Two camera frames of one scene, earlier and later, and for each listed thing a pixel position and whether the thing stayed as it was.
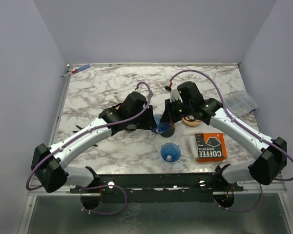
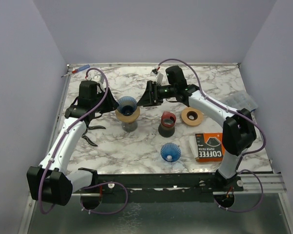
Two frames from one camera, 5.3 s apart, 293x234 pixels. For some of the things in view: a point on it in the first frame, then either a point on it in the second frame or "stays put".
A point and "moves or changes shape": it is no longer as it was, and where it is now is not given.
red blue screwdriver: (78, 70) stays put
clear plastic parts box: (241, 104) stays put
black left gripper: (150, 123) to (111, 104)
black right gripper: (168, 115) to (151, 97)
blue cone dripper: (161, 127) moves or changes shape
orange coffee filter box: (208, 146) stays put
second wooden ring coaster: (190, 121) stays put
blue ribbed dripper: (170, 152) stays put
